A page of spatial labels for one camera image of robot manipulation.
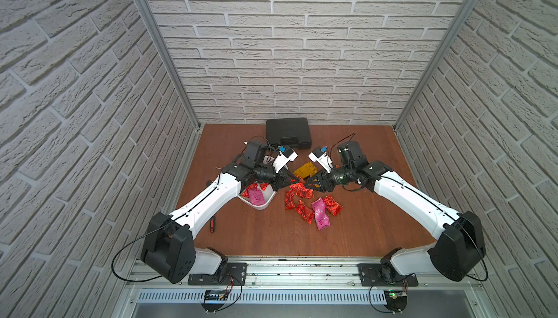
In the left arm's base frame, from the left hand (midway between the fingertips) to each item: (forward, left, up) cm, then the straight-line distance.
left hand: (300, 178), depth 74 cm
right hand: (0, -4, -2) cm, 5 cm away
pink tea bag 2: (0, +17, -15) cm, 22 cm away
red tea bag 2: (+1, +3, -19) cm, 19 cm away
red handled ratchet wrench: (-9, +34, -21) cm, 41 cm away
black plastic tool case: (+41, -1, -19) cm, 45 cm away
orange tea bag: (+15, -5, -18) cm, 23 cm away
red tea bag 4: (-3, -15, -19) cm, 24 cm away
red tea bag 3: (-3, 0, -3) cm, 4 cm away
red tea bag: (-4, -3, -19) cm, 19 cm away
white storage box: (+4, +12, -19) cm, 23 cm away
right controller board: (-34, -32, -21) cm, 51 cm away
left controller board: (-31, +29, -25) cm, 50 cm away
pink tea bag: (-4, -9, -17) cm, 20 cm away
